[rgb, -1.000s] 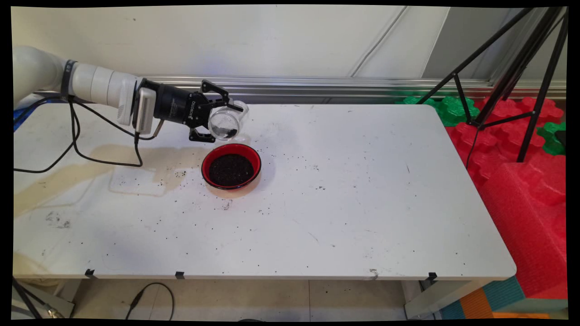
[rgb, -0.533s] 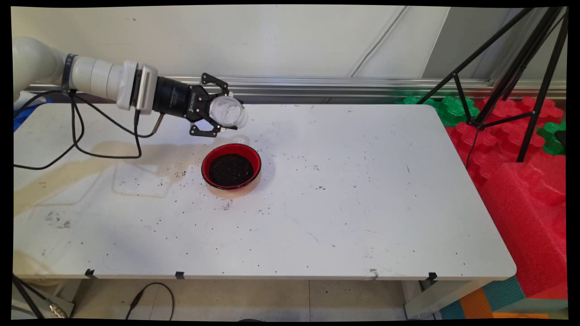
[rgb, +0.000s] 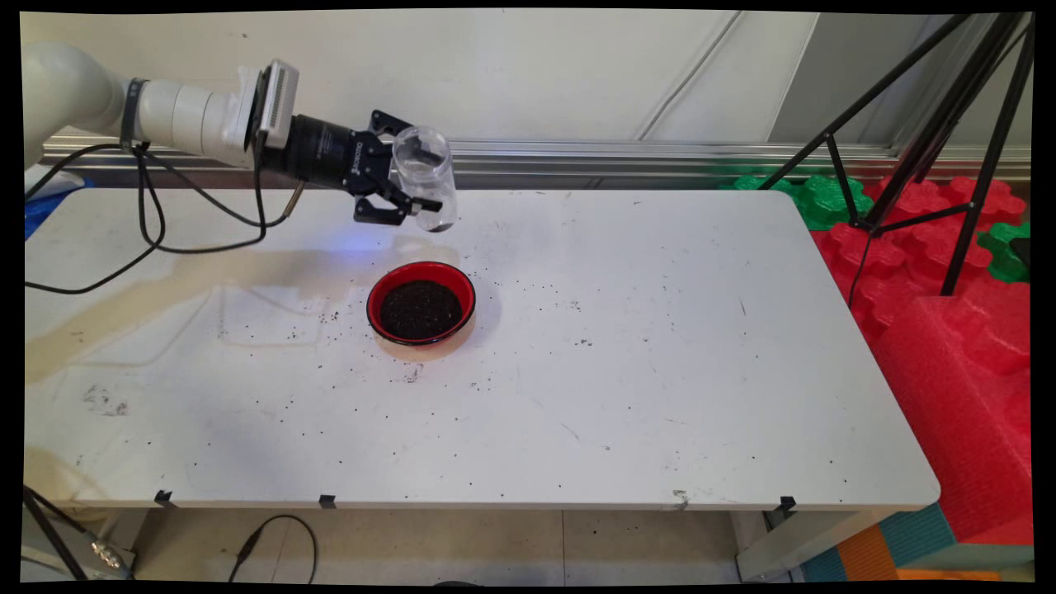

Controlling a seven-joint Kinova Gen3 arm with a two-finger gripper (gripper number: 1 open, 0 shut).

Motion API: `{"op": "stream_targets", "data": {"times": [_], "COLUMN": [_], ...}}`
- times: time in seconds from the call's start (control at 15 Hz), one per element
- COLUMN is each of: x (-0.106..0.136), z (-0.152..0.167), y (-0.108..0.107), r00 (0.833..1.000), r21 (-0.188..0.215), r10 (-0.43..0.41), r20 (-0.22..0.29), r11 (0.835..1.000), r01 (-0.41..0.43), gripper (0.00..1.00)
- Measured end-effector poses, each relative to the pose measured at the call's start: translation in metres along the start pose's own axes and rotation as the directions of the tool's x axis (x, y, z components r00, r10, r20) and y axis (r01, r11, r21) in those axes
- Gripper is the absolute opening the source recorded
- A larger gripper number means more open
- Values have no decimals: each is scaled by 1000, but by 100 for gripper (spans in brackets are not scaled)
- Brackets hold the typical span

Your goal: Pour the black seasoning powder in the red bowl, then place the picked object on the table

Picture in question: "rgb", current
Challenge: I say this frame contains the white plastic sheet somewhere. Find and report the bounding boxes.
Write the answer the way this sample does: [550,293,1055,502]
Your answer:
[23,163,85,200]

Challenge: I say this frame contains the aluminium rail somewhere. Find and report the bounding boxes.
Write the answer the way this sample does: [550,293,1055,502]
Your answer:
[41,134,1032,192]

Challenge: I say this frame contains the clear plastic jar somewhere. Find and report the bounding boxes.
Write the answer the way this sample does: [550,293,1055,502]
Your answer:
[390,125,460,234]

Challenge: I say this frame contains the white wall conduit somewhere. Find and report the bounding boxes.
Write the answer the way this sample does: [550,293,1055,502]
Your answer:
[635,12,745,142]

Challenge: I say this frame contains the orange foam mat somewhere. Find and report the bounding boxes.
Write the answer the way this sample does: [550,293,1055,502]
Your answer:
[837,524,902,583]

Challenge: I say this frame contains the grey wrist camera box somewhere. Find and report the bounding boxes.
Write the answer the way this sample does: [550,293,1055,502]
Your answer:
[259,59,301,139]

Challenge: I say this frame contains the red and green cloth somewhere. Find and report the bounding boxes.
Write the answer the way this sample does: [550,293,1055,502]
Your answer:
[808,175,1029,331]

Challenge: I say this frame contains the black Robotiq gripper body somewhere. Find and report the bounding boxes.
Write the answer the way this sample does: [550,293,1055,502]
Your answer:
[284,113,390,198]

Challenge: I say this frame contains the white table leg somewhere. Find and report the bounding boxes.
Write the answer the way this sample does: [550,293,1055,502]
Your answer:
[23,510,138,580]
[736,507,902,583]

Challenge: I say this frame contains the green foam puzzle tile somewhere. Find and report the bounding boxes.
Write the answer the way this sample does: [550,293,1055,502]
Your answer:
[722,173,874,233]
[978,221,1033,285]

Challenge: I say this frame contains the thin black floor cable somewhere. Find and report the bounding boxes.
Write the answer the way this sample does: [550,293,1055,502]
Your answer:
[227,515,318,583]

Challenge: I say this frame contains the red bowl with black rim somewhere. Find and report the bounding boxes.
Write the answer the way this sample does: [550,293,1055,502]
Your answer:
[366,261,478,347]

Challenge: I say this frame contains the large black tripod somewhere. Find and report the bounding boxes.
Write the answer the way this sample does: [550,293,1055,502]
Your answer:
[755,12,1035,311]

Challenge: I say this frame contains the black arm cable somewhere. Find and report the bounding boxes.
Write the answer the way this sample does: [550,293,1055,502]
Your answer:
[23,142,307,296]

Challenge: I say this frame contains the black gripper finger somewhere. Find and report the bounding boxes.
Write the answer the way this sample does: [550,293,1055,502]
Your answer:
[367,108,443,166]
[352,185,445,227]

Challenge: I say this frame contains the black seeds pile in bowl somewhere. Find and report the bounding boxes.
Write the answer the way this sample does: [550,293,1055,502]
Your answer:
[379,280,464,342]

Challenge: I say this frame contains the teal foam mat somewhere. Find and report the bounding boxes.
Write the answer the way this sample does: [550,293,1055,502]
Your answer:
[799,503,958,583]

